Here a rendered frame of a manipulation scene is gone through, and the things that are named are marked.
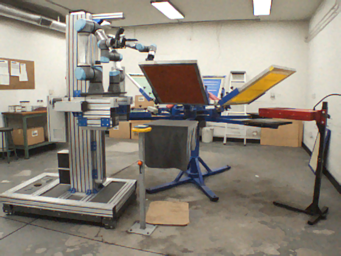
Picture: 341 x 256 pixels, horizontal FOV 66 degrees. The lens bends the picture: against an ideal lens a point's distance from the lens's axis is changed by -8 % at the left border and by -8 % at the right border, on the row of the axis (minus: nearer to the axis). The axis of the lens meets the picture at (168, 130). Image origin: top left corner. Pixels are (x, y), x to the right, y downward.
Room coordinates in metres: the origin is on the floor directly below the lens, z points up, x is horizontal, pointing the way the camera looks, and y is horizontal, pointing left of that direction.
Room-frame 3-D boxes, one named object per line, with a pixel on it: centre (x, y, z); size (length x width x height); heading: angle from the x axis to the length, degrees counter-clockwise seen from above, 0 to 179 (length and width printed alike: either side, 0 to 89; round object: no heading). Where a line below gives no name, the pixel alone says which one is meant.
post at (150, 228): (2.42, 0.23, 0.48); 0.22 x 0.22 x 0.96; 72
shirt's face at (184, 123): (2.87, -0.04, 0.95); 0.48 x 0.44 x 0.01; 162
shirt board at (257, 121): (3.44, -0.83, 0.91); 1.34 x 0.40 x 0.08; 42
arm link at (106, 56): (2.32, 0.51, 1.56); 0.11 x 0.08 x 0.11; 145
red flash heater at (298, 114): (2.88, -1.33, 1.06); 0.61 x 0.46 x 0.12; 42
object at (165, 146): (2.65, 0.03, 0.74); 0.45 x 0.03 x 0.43; 72
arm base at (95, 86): (2.57, 0.66, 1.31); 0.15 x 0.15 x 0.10
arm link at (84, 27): (2.46, 0.74, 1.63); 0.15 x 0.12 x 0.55; 145
